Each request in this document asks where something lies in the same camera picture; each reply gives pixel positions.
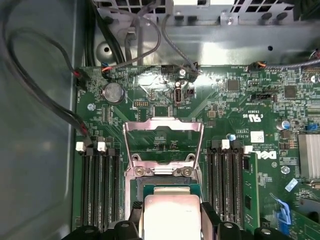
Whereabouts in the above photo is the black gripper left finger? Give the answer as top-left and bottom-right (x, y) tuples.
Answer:
(72, 199), (146, 240)

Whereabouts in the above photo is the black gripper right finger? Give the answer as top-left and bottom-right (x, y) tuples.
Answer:
(200, 201), (280, 240)

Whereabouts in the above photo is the silver CPU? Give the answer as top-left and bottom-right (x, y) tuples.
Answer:
(143, 183), (202, 240)

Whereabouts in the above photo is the green RAM stick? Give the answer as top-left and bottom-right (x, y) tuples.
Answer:
(242, 151), (261, 227)

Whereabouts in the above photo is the black grey PC case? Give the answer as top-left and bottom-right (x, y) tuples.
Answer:
(0, 0), (320, 240)

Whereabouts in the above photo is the green motherboard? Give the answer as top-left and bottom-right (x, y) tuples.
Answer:
(73, 64), (320, 240)

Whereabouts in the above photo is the silver finned heatsink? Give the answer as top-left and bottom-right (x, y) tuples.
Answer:
(297, 133), (320, 181)

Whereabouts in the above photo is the silver coin battery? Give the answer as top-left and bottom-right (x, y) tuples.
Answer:
(101, 82), (126, 105)

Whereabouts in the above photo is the black wire with red sleeve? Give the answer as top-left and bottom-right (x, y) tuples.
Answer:
(0, 0), (95, 151)
(7, 28), (88, 87)

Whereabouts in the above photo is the black cable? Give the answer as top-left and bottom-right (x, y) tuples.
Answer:
(98, 14), (126, 66)
(83, 0), (97, 67)

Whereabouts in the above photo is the grey braided wire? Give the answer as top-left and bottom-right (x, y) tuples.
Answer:
(161, 13), (199, 74)

